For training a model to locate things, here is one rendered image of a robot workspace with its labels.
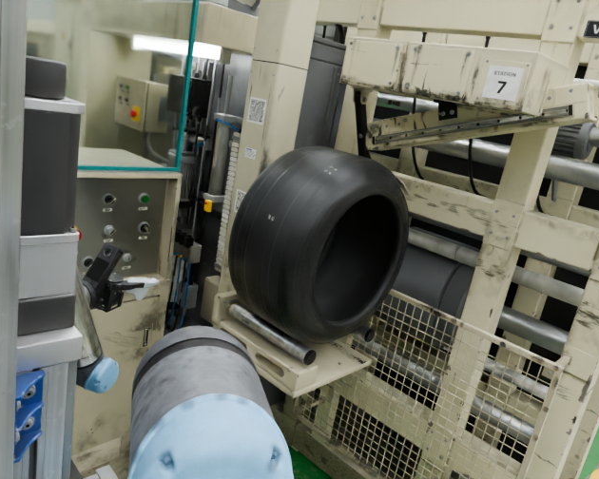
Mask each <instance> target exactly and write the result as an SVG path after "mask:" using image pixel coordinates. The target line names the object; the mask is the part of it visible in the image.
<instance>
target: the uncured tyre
mask: <svg viewBox="0 0 599 479"><path fill-rule="evenodd" d="M301 150H303V151H301ZM304 151H307V152H304ZM308 152H310V153H308ZM311 153H314V154H311ZM315 154H317V155H315ZM330 165H333V166H335V167H336V168H338V169H339V170H338V171H337V172H335V173H334V174H333V175H331V176H328V175H327V174H325V173H323V172H321V171H323V170H324V169H325V168H327V167H328V166H330ZM269 212H271V213H273V214H276V215H277V216H276V218H275V220H274V222H273V223H271V222H269V221H267V220H266V218H267V215H268V213H269ZM408 237H409V211H408V205H407V202H406V199H405V197H404V194H403V191H402V189H401V186H400V184H399V182H398V180H397V178H396V176H395V175H394V174H393V173H392V171H390V170H389V169H388V168H387V167H385V166H384V165H382V164H381V163H379V162H377V161H375V160H373V159H369V158H365V157H362V156H359V155H355V154H352V153H348V152H344V151H340V150H337V149H334V148H330V147H326V146H307V147H302V148H298V149H294V150H292V151H289V152H287V153H285V154H284V155H282V156H280V157H279V158H277V159H276V160H274V161H273V162H272V163H270V164H269V165H268V166H267V167H266V168H265V169H264V170H263V171H262V172H261V173H260V175H259V176H258V177H257V178H256V179H255V181H254V182H253V183H252V185H251V186H250V188H249V189H248V191H247V193H246V194H245V196H244V198H243V199H242V202H241V204H240V207H239V209H238V211H237V214H236V217H235V219H234V222H233V226H232V230H231V234H230V240H229V247H228V266H229V273H230V277H231V281H232V284H233V286H234V289H235V291H236V293H237V295H238V296H239V298H240V299H241V300H242V302H243V303H244V305H245V306H246V307H247V308H248V309H249V310H250V311H251V312H252V313H254V314H255V315H257V316H259V317H260V318H262V319H264V320H265V321H267V322H268V323H270V324H272V325H273V326H275V327H276V328H278V329H280V330H281V331H283V332H285V333H286V334H288V335H290V336H292V337H293V338H294V339H296V340H299V341H303V342H308V343H312V344H323V343H328V342H331V341H334V340H336V339H339V338H341V337H344V336H346V335H349V334H350V333H352V332H354V331H355V330H357V329H358V328H359V327H361V326H362V325H363V324H364V323H365V322H366V321H367V320H368V319H369V318H370V317H371V316H372V315H373V314H374V313H375V312H376V311H377V309H378V308H379V307H380V305H381V304H382V302H383V301H384V299H385V298H386V297H387V296H388V294H389V292H390V290H391V289H392V287H393V285H394V283H395V281H396V277H397V275H398V273H399V270H400V267H401V264H402V261H403V259H404V256H405V252H406V247H407V242H408Z"/></svg>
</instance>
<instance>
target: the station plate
mask: <svg viewBox="0 0 599 479"><path fill-rule="evenodd" d="M523 72H524V68H520V67H502V66H493V65H490V68H489V72H488V75H487V79H486V83H485V86H484V89H483V93H482V97H488V98H495V99H501V100H507V101H514V102H515V99H516V95H517V92H518V88H519V86H520V82H521V79H522V75H523Z"/></svg>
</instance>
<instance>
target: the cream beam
mask: <svg viewBox="0 0 599 479"><path fill-rule="evenodd" d="M490 65H493V66H502V67H520V68H524V72H523V75H522V79H521V82H520V86H519V88H518V92H517V95H516V99H515V102H514V101H507V100H501V99H495V98H488V97H482V93H483V89H484V86H485V83H486V79H487V75H488V72H489V68H490ZM568 71H569V68H568V67H565V66H564V65H562V64H560V63H558V62H556V61H554V60H552V59H551V58H549V57H548V56H546V55H544V54H542V53H540V52H538V51H526V50H515V49H503V48H481V47H469V46H457V45H445V44H434V43H422V42H409V41H398V40H387V39H376V38H363V37H352V36H349V37H348V41H347V47H346V51H345V56H344V61H343V66H342V72H341V76H340V81H339V82H340V83H341V84H345V85H349V86H360V87H366V88H370V89H373V90H374V91H378V92H383V93H389V94H395V95H401V96H407V97H413V98H418V99H424V100H430V101H433V100H434V99H435V100H440V101H446V102H452V103H454V104H456V105H466V106H472V107H479V108H485V109H490V110H496V111H502V112H508V113H513V114H520V115H526V116H532V117H536V116H540V114H541V113H542V110H543V108H544V105H545V102H546V99H547V96H548V92H549V89H550V88H554V87H559V86H564V83H565V81H566V78H567V75H568Z"/></svg>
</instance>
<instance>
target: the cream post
mask: <svg viewBox="0 0 599 479"><path fill-rule="evenodd" d="M318 10H319V0H261V1H260V8H259V15H258V22H257V28H256V35H255V42H254V48H253V55H252V61H251V68H250V74H249V81H248V88H247V94H246V101H245V108H244V114H243V120H242V133H241V139H240V146H239V153H238V159H237V166H236V173H235V180H234V185H233V192H232V199H231V205H230V213H229V219H228V225H227V232H226V239H225V245H224V251H223V258H222V272H221V278H220V284H219V291H218V294H220V293H225V292H230V291H235V289H234V286H233V284H232V281H231V277H230V273H229V266H228V247H229V240H230V234H231V230H232V226H233V222H234V219H235V217H236V214H237V212H235V211H234V206H235V200H236V194H237V189H240V190H241V191H244V192H246V193H247V191H248V189H249V188H250V186H251V185H252V183H253V182H254V181H255V179H256V178H257V177H258V176H259V175H260V173H261V172H262V171H263V170H264V169H265V168H266V167H267V166H268V165H269V164H270V163H272V162H273V161H274V160H276V159H277V158H279V157H280V156H282V155H284V154H285V153H287V152H289V151H292V150H294V147H295V141H296V136H297V130H298V125H299V119H300V109H301V104H302V98H303V92H304V87H305V82H306V76H307V69H308V65H309V60H310V54H311V48H312V44H313V38H314V32H315V26H316V22H317V16H318ZM250 97H255V98H259V99H264V100H267V102H266V108H265V114H264V120H263V125H258V124H254V123H250V122H247V116H248V110H249V104H250ZM246 147H249V148H252V149H255V150H256V157H255V160H253V159H250V158H247V157H244V154H245V148H246Z"/></svg>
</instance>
